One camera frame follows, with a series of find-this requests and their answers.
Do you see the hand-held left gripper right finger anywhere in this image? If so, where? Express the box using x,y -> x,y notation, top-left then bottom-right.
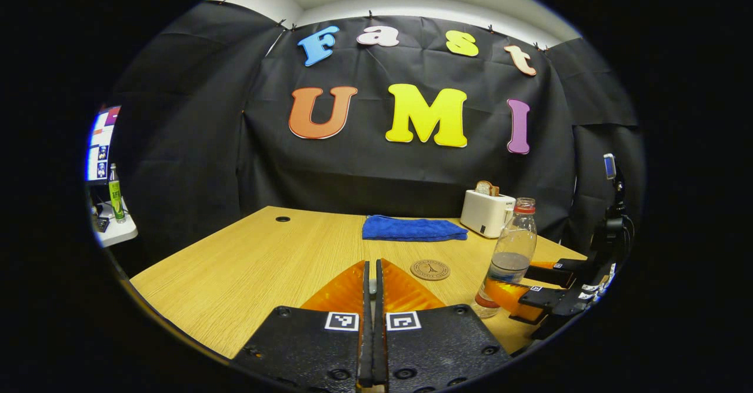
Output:
375,258 -> 512,393

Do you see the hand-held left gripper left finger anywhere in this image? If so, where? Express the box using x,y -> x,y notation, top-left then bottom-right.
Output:
231,259 -> 374,393

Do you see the clear plastic water bottle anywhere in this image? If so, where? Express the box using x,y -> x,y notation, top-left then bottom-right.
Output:
474,198 -> 538,319

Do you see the round brown coaster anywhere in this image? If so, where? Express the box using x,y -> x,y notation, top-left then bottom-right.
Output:
410,259 -> 451,281

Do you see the green drink bottle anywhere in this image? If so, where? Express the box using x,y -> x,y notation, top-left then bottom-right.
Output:
108,164 -> 126,224

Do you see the white toaster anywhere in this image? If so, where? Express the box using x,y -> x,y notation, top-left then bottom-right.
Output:
460,189 -> 517,239

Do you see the blue folded towel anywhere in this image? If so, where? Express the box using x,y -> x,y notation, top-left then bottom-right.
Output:
362,215 -> 469,242

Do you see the black backdrop cloth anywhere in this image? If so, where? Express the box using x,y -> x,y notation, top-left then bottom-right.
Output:
103,0 -> 647,276

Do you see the white side table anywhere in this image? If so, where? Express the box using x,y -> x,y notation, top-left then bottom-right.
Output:
91,202 -> 139,248

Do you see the computer monitor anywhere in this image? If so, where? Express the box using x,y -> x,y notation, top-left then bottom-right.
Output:
87,106 -> 121,183

